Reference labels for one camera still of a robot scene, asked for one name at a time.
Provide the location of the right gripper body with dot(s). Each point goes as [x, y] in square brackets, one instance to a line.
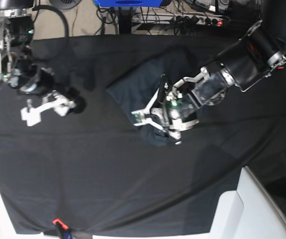
[59, 102]

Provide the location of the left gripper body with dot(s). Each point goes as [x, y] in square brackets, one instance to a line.
[176, 116]

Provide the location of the dark grey T-shirt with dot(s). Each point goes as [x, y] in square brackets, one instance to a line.
[134, 89]

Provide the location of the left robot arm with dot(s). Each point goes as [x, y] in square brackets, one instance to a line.
[256, 55]

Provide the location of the black table cloth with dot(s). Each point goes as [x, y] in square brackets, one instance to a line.
[98, 174]

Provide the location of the round black floor base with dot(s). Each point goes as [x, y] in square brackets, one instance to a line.
[64, 4]

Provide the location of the black power strip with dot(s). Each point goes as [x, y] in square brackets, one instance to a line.
[166, 18]

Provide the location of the blue plastic bin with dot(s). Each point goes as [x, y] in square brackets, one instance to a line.
[128, 3]

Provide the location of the white chair right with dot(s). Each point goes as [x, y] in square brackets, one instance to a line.
[249, 212]

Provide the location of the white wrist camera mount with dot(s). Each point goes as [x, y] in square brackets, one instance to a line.
[166, 91]
[30, 115]

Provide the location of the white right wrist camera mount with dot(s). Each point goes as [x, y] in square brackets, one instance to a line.
[30, 115]

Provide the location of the red clamp handle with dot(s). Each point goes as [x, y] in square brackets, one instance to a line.
[58, 223]

